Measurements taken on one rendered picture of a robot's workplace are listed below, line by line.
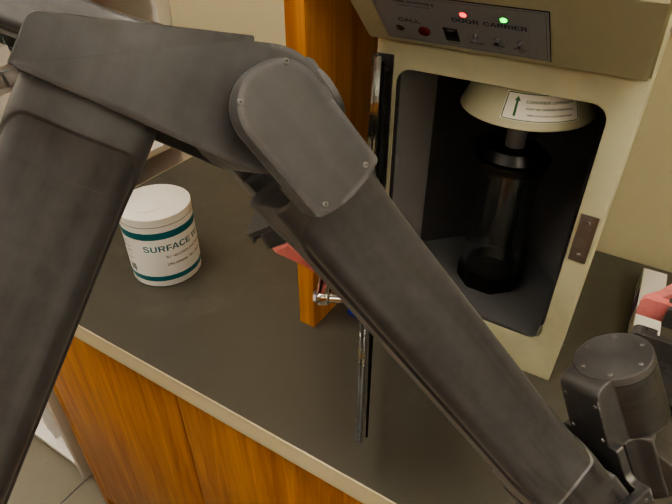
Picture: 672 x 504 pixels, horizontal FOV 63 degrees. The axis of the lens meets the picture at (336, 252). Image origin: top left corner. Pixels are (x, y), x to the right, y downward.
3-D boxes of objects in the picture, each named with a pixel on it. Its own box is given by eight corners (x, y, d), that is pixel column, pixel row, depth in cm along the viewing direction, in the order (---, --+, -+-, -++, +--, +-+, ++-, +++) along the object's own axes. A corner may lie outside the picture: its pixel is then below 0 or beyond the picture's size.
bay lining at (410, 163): (440, 213, 108) (465, 26, 88) (576, 254, 98) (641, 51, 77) (383, 279, 92) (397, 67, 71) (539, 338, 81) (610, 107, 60)
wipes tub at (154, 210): (168, 240, 114) (154, 176, 105) (215, 259, 109) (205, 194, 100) (118, 273, 105) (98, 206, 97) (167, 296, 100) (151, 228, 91)
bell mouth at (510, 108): (485, 76, 84) (491, 39, 81) (607, 98, 77) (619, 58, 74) (440, 114, 72) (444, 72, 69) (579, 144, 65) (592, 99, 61)
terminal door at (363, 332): (370, 292, 93) (382, 52, 69) (361, 449, 69) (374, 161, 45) (365, 292, 93) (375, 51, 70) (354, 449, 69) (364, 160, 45)
